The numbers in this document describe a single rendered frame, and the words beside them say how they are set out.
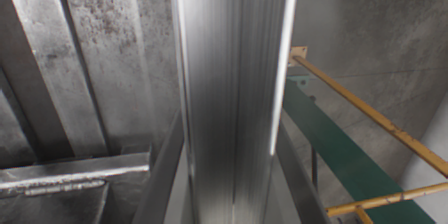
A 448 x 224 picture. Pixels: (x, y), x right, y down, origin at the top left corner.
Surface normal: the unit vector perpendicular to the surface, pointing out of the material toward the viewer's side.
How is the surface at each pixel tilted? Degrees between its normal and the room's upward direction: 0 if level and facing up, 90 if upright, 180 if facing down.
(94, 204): 90
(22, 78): 0
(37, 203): 90
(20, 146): 0
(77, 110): 0
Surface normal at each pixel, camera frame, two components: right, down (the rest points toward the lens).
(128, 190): 0.19, 0.48
